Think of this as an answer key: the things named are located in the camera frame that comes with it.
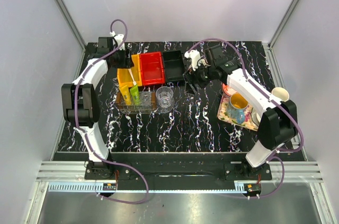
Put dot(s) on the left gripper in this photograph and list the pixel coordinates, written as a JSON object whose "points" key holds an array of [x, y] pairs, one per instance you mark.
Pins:
{"points": [[126, 61]]}

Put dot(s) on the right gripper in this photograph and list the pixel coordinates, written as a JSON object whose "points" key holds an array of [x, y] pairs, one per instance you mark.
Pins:
{"points": [[192, 76]]}

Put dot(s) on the yellow toothpaste tube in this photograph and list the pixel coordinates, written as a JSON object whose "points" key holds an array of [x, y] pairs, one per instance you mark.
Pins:
{"points": [[124, 90]]}

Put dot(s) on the white toothbrush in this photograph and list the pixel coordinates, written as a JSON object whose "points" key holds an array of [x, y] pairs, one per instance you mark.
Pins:
{"points": [[132, 77]]}

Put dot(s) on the clear plastic cup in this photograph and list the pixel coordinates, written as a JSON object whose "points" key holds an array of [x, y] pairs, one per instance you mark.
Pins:
{"points": [[164, 96]]}

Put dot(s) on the green toothpaste tube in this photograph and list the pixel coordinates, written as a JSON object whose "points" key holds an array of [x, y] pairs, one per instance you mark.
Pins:
{"points": [[134, 92]]}

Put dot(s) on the clear acrylic toothbrush holder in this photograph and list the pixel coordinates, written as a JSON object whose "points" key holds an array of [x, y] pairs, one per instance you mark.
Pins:
{"points": [[147, 104]]}

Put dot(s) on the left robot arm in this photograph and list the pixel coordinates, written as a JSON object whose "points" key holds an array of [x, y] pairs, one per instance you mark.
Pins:
{"points": [[81, 106]]}

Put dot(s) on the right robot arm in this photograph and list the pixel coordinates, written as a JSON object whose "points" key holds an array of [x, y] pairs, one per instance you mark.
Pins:
{"points": [[278, 119]]}

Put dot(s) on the floral rectangular tray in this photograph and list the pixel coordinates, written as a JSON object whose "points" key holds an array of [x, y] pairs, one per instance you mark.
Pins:
{"points": [[222, 115]]}

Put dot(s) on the orange plastic bin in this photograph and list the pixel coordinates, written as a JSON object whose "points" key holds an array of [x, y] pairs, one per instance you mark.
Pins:
{"points": [[124, 77]]}

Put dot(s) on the black plastic bin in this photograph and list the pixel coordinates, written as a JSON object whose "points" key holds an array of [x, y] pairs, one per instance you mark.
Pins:
{"points": [[173, 66]]}

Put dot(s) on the red plastic bin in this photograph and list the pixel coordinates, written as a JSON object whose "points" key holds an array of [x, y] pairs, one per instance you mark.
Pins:
{"points": [[152, 68]]}

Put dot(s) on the red patterned bowl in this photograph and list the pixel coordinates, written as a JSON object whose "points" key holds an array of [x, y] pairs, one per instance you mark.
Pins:
{"points": [[228, 90]]}

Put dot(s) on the blue mug yellow inside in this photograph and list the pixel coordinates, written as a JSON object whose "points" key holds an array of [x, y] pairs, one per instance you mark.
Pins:
{"points": [[236, 108]]}

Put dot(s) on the white scalloped bowl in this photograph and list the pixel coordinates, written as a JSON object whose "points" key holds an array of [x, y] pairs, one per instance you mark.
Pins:
{"points": [[255, 117]]}

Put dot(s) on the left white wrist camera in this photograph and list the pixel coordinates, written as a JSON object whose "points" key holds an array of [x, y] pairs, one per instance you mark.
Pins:
{"points": [[118, 40]]}

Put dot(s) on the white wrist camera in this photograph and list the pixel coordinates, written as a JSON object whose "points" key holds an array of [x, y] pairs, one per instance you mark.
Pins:
{"points": [[194, 57], [118, 40]]}

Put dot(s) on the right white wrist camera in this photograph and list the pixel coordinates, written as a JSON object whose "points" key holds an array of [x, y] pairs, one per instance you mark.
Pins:
{"points": [[194, 57]]}

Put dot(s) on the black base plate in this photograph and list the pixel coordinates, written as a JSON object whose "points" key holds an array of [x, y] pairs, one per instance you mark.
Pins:
{"points": [[222, 166]]}

